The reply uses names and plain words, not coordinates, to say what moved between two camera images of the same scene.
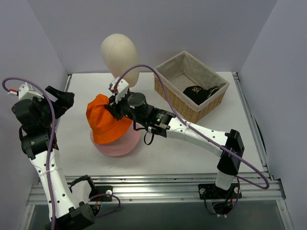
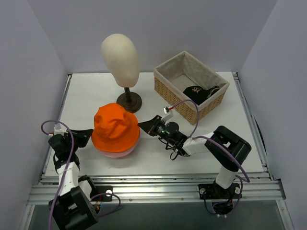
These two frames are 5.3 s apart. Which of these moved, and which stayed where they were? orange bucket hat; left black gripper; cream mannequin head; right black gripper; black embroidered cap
Moved: orange bucket hat; left black gripper; right black gripper
Stayed: cream mannequin head; black embroidered cap
